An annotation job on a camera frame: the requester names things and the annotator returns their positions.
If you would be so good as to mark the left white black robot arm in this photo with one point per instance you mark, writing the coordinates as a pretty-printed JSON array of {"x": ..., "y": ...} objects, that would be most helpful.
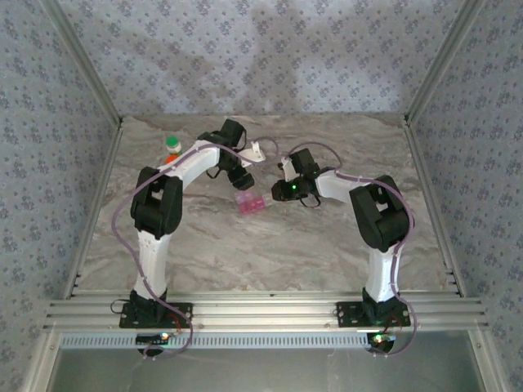
[{"x": 153, "y": 253}]

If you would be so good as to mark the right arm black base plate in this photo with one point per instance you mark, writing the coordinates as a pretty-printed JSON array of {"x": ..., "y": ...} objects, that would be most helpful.
[{"x": 347, "y": 316}]

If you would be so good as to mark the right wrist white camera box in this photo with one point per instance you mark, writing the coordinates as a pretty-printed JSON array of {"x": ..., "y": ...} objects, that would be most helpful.
[{"x": 288, "y": 171}]

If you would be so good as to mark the pink and clear pill organizer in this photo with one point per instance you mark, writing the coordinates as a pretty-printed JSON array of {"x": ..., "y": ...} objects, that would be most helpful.
[{"x": 251, "y": 204}]

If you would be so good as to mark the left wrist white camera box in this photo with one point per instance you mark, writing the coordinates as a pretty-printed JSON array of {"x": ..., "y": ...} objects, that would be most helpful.
[{"x": 253, "y": 153}]

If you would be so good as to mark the aluminium base rail beam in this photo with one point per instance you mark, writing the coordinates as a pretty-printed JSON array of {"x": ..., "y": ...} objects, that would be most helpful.
[{"x": 265, "y": 310}]

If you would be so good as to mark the white bottle with green cap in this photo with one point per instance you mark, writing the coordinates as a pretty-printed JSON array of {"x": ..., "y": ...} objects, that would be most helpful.
[{"x": 173, "y": 143}]

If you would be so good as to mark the orange pill bottle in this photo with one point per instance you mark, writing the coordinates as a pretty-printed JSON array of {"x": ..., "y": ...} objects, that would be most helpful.
[{"x": 172, "y": 157}]

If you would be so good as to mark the aluminium frame post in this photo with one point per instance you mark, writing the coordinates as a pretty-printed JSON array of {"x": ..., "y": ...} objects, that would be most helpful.
[
  {"x": 83, "y": 61},
  {"x": 443, "y": 61}
]

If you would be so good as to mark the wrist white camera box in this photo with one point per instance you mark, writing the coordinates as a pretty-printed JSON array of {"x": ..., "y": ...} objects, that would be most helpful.
[
  {"x": 253, "y": 153},
  {"x": 288, "y": 171}
]

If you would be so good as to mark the small controller board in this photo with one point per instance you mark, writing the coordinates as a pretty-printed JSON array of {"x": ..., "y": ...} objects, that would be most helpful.
[
  {"x": 153, "y": 338},
  {"x": 382, "y": 339}
]

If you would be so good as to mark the aluminium table side rail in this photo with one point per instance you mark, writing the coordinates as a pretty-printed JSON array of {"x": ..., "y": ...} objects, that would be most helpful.
[
  {"x": 427, "y": 183},
  {"x": 97, "y": 204}
]

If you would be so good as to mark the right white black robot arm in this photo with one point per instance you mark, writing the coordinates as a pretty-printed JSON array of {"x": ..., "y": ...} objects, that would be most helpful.
[{"x": 382, "y": 269}]

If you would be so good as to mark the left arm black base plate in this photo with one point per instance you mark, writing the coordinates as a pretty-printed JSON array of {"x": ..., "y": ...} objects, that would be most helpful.
[{"x": 126, "y": 320}]

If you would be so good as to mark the grey metal panel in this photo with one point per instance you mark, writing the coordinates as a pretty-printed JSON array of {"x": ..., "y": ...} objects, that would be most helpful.
[{"x": 265, "y": 371}]

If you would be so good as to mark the aluminium frame leg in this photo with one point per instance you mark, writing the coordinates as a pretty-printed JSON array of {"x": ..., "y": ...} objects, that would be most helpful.
[
  {"x": 488, "y": 359},
  {"x": 41, "y": 363}
]

